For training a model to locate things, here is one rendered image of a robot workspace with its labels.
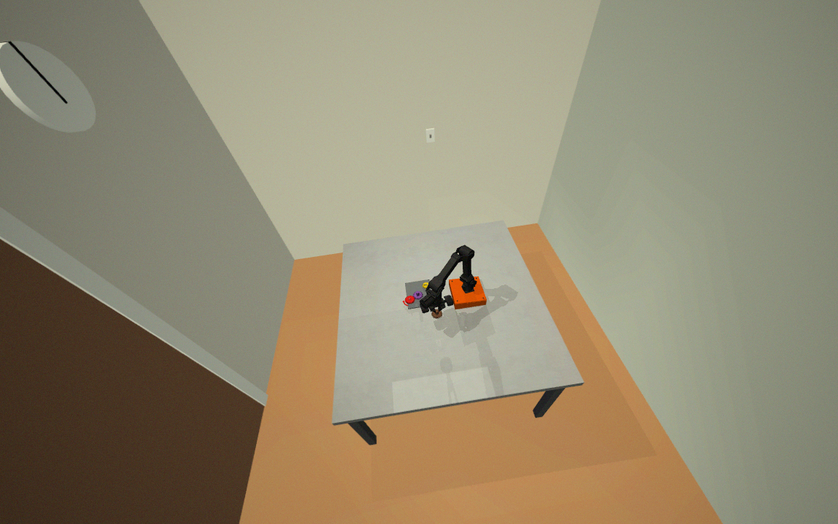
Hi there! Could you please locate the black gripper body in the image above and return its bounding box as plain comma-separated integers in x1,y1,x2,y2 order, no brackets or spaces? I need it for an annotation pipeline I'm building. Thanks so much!
420,295,454,313

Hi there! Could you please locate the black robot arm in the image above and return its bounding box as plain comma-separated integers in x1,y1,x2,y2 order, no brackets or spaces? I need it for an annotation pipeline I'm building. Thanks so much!
420,245,477,309

